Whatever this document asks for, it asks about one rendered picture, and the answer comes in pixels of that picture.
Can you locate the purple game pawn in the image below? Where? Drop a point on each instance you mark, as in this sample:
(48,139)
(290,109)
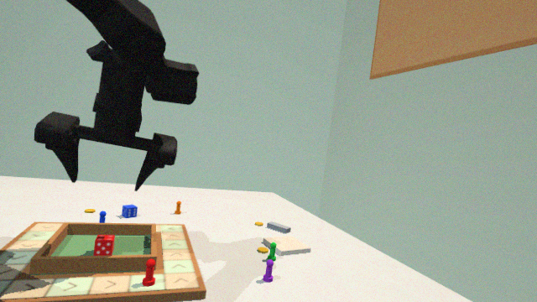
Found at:
(268,277)

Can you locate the cream flat square tile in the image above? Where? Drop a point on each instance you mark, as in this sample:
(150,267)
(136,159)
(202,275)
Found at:
(287,245)

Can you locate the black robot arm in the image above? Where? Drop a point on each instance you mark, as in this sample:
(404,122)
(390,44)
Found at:
(136,59)

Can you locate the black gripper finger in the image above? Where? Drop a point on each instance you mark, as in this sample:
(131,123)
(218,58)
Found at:
(68,156)
(147,169)

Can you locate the green pawn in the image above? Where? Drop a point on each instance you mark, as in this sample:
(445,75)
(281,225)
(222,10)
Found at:
(272,251)

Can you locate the dark red pawn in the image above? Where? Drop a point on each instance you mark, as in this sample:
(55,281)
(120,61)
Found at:
(149,280)

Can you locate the red die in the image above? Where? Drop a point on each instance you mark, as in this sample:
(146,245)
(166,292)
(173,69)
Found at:
(104,245)

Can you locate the blue die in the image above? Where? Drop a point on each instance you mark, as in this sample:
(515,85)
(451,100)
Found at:
(129,211)

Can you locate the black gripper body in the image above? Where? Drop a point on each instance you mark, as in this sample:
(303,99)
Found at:
(115,123)

